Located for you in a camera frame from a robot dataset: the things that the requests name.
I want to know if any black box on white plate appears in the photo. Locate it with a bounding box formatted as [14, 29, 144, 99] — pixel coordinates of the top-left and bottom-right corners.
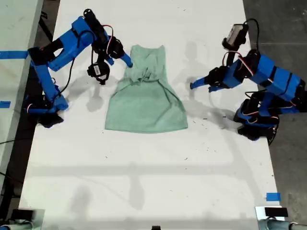
[264, 207, 288, 218]

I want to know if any black box on grey plate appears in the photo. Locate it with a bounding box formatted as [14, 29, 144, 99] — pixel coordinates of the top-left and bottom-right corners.
[11, 208, 34, 220]

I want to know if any grey plate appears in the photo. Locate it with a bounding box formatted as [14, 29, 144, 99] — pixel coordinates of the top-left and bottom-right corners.
[7, 208, 46, 230]

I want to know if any grey tube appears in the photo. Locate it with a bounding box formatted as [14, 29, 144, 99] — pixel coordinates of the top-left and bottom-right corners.
[258, 218, 307, 230]
[0, 221, 36, 230]

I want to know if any camera black stalk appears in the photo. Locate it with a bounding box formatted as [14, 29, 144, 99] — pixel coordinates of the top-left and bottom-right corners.
[225, 49, 240, 68]
[95, 51, 107, 65]

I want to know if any long blue tape strip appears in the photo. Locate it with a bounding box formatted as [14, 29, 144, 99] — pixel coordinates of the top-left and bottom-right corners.
[0, 50, 29, 60]

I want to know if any square blue tape patch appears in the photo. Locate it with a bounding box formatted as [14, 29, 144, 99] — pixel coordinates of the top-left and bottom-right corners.
[266, 192, 281, 202]

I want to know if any camera black cable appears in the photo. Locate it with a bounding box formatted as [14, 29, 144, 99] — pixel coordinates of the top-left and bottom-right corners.
[59, 58, 75, 94]
[243, 18, 260, 52]

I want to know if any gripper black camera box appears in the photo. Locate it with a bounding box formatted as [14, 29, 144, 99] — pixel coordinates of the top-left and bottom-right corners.
[86, 61, 111, 85]
[222, 23, 249, 50]

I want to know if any pale green T-shirt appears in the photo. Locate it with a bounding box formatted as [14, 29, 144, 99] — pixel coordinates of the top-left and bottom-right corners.
[105, 44, 189, 134]

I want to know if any black base cable loop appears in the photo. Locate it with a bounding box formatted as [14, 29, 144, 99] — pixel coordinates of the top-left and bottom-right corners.
[267, 129, 280, 147]

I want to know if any pale side table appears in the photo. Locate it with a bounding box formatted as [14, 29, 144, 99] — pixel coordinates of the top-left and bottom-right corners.
[0, 0, 45, 190]

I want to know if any black stand bar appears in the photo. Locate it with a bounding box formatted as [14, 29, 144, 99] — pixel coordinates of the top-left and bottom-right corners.
[38, 9, 54, 43]

